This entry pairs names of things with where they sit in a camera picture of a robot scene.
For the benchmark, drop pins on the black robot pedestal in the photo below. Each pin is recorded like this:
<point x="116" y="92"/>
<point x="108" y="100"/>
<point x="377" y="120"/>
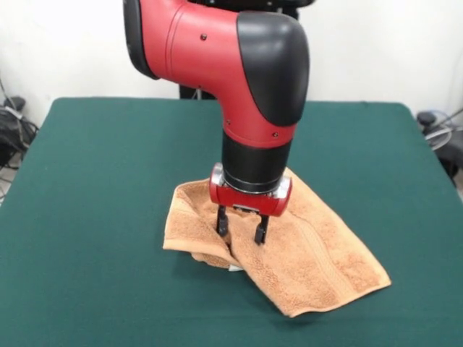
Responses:
<point x="202" y="92"/>

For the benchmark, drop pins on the orange terry towel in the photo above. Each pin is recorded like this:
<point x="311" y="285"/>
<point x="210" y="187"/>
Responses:
<point x="307" y="260"/>

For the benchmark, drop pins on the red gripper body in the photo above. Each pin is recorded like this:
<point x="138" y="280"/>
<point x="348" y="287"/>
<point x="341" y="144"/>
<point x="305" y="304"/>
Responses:
<point x="249" y="200"/>

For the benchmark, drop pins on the black stand base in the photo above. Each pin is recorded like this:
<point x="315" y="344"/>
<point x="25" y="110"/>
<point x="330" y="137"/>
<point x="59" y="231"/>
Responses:
<point x="14" y="123"/>
<point x="448" y="152"/>

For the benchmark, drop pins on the dark green table cloth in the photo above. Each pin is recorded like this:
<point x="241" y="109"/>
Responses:
<point x="90" y="217"/>

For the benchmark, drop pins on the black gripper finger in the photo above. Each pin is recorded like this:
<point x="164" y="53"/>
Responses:
<point x="221" y="222"/>
<point x="260" y="231"/>

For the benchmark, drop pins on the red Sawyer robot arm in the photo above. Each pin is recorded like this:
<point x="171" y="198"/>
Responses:
<point x="231" y="72"/>

